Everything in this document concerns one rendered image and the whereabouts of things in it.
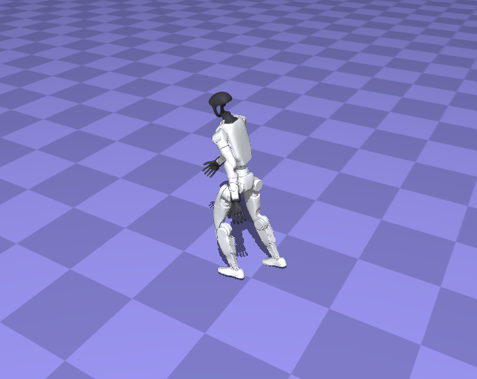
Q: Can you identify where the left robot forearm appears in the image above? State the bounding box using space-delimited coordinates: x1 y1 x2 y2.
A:
224 162 239 200

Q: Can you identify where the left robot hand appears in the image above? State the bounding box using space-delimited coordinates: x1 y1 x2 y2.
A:
228 192 246 224

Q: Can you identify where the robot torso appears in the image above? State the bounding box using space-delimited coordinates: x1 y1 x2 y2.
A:
216 114 254 193

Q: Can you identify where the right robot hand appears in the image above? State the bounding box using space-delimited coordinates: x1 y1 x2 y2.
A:
203 157 225 178

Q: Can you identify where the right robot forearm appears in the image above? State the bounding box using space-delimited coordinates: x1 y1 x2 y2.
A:
216 155 226 165

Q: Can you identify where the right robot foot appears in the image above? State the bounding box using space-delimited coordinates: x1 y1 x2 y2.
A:
262 256 287 267

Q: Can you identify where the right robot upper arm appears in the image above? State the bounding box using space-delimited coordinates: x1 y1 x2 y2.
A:
235 114 246 124

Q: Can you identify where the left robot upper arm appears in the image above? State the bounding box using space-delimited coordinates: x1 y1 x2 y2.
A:
212 128 238 171

